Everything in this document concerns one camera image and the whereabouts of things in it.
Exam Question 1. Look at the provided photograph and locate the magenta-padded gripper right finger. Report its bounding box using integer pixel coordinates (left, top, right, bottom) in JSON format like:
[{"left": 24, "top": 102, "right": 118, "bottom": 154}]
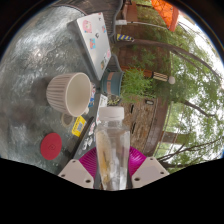
[{"left": 127, "top": 145, "right": 171, "bottom": 190}]

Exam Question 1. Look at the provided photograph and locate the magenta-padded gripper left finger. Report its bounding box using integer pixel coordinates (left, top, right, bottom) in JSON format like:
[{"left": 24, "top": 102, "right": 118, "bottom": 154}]
[{"left": 57, "top": 146, "right": 99, "bottom": 190}]

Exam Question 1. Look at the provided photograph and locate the clear plastic bottle white cap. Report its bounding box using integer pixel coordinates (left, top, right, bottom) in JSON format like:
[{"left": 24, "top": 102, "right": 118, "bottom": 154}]
[{"left": 94, "top": 106, "right": 132, "bottom": 192}]

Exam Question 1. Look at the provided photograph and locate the flat round red coaster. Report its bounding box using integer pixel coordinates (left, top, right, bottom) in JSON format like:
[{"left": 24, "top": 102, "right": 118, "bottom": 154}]
[{"left": 39, "top": 132, "right": 64, "bottom": 161}]

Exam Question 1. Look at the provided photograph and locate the dark laptop with stickers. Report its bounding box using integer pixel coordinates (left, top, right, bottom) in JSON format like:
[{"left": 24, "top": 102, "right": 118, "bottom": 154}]
[{"left": 71, "top": 92, "right": 110, "bottom": 162}]

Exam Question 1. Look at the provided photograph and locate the yellow card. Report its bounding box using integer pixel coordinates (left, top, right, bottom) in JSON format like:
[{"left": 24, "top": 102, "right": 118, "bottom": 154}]
[{"left": 71, "top": 115, "right": 88, "bottom": 138}]

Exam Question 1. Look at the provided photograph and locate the beige ribbed ceramic cup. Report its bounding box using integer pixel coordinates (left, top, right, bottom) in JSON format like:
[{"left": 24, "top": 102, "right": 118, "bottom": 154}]
[{"left": 45, "top": 71, "right": 95, "bottom": 118}]

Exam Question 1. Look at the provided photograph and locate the teal trash bin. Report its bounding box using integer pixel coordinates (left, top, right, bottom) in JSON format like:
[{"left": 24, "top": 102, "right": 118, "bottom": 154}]
[{"left": 100, "top": 70, "right": 125, "bottom": 98}]

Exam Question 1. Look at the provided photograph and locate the silver laptop with stickers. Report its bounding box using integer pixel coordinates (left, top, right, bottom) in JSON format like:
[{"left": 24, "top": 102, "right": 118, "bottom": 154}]
[{"left": 66, "top": 12, "right": 113, "bottom": 82}]

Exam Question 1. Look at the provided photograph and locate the yellow black striped barrier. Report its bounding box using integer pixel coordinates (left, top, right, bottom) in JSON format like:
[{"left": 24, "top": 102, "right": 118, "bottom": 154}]
[{"left": 115, "top": 32, "right": 136, "bottom": 44}]

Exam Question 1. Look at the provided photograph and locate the orange canopy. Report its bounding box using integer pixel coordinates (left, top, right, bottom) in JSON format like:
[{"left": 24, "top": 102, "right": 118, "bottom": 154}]
[{"left": 150, "top": 0, "right": 180, "bottom": 33}]

